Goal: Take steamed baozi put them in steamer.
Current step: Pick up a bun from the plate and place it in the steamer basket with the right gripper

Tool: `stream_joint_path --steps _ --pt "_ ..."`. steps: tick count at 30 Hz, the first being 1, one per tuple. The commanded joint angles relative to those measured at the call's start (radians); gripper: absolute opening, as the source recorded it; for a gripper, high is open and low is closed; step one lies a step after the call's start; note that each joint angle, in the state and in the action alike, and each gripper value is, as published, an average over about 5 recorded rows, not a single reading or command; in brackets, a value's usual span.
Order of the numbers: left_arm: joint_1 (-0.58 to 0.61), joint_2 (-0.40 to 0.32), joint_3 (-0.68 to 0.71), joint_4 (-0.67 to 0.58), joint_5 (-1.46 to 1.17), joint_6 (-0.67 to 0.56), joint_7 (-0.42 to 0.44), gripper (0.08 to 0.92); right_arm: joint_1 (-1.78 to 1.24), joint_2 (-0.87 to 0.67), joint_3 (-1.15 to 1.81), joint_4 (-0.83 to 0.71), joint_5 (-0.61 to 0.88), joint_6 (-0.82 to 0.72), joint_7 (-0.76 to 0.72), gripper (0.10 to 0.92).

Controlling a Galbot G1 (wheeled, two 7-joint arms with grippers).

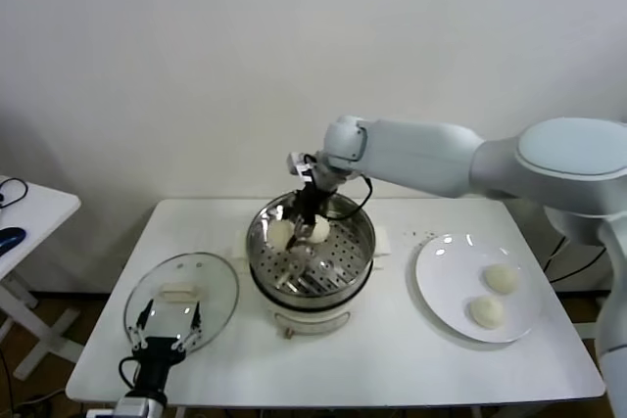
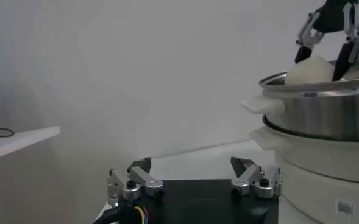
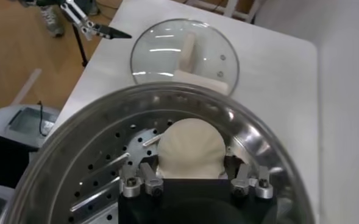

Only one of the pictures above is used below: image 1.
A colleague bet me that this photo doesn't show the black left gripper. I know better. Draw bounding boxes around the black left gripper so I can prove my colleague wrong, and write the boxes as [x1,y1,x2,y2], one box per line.
[127,298,203,389]

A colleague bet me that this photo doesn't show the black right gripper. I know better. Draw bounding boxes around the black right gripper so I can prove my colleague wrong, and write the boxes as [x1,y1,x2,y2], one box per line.
[279,177,339,251]

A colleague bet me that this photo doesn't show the white steamed baozi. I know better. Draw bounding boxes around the white steamed baozi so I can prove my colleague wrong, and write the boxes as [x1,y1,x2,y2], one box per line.
[468,295,506,330]
[483,263,520,296]
[266,219,298,251]
[302,215,331,245]

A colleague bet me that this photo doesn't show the round glass lid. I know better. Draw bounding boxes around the round glass lid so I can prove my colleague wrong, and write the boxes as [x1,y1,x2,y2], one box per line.
[122,252,240,355]

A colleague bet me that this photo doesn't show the stainless steel steamer basket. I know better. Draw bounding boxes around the stainless steel steamer basket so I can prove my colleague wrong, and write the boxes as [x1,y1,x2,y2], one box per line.
[230,188,393,309]

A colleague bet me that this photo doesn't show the white electric cooker pot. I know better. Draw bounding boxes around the white electric cooker pot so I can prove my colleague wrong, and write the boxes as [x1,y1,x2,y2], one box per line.
[232,241,391,342]

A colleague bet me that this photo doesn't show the large white plate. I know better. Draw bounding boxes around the large white plate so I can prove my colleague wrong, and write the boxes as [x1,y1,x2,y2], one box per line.
[414,233,543,345]

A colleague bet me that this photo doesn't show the white side table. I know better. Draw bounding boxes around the white side table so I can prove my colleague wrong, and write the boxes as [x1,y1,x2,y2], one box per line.
[0,175,82,381]

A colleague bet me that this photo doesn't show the blue computer mouse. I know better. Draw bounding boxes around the blue computer mouse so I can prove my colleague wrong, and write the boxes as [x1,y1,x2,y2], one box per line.
[0,227,26,256]

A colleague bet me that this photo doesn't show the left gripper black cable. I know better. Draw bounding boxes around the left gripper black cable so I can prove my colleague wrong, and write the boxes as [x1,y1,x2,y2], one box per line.
[119,356,146,393]

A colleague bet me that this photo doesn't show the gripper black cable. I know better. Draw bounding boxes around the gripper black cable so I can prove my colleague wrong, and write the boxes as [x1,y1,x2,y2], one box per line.
[302,154,374,221]
[119,356,146,393]

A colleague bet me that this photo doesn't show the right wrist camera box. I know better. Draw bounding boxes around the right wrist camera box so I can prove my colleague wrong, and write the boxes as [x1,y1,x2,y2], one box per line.
[286,152,314,178]

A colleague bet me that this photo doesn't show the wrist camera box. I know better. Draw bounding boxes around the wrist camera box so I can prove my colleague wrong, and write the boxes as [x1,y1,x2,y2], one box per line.
[113,396,148,418]
[286,152,314,178]

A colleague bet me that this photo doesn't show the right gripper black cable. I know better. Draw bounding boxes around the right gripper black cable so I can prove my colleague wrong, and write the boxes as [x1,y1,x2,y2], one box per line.
[302,154,374,221]

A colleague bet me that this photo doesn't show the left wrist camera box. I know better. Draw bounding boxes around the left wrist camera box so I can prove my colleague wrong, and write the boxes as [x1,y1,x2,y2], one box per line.
[113,396,148,418]

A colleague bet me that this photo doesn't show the thin black looped cable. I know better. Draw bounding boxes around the thin black looped cable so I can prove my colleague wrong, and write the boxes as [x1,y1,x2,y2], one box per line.
[0,178,29,211]

